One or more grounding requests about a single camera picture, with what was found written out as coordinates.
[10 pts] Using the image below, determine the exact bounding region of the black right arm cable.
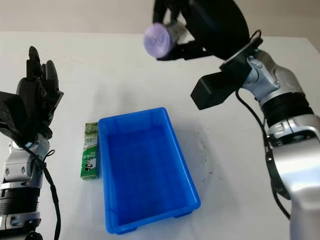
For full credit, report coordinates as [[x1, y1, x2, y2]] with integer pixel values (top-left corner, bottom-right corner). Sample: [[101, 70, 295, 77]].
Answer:
[[235, 88, 292, 221]]

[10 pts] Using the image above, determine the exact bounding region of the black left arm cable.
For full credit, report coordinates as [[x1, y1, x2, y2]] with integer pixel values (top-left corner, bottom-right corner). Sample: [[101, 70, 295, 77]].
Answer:
[[23, 142, 62, 240]]

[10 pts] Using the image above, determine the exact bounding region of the purple garbage bag roll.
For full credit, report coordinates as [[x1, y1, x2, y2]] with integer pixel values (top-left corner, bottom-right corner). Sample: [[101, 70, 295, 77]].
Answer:
[[143, 20, 191, 58]]

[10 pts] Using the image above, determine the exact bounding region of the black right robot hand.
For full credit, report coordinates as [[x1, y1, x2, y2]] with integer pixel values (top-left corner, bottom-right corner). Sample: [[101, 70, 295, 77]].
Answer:
[[152, 0, 251, 61]]

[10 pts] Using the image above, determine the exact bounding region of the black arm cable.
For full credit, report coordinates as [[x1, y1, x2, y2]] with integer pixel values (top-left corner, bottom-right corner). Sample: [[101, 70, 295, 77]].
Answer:
[[235, 88, 292, 221], [23, 142, 62, 240]]

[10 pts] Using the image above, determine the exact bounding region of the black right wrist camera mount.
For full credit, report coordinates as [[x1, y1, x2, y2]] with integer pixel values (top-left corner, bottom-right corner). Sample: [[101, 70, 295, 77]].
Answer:
[[190, 37, 264, 110]]

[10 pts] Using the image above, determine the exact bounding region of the blue plastic tray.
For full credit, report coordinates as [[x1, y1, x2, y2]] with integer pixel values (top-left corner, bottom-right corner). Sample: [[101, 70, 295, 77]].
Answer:
[[98, 107, 202, 228]]

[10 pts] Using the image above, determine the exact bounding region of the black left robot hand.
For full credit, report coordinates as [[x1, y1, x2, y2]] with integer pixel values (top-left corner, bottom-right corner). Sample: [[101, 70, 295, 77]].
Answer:
[[15, 46, 64, 140]]

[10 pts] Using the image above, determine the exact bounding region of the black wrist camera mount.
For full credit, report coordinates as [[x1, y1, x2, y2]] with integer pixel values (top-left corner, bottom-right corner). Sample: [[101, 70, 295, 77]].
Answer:
[[0, 91, 29, 141], [190, 37, 264, 110]]

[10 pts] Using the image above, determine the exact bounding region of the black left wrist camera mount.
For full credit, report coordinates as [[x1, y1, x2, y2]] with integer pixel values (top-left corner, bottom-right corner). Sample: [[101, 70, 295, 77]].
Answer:
[[0, 91, 29, 141]]

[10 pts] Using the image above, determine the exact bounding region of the green toothpaste box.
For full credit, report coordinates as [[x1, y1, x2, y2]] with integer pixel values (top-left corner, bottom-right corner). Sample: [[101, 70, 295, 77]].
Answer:
[[79, 122, 101, 180]]

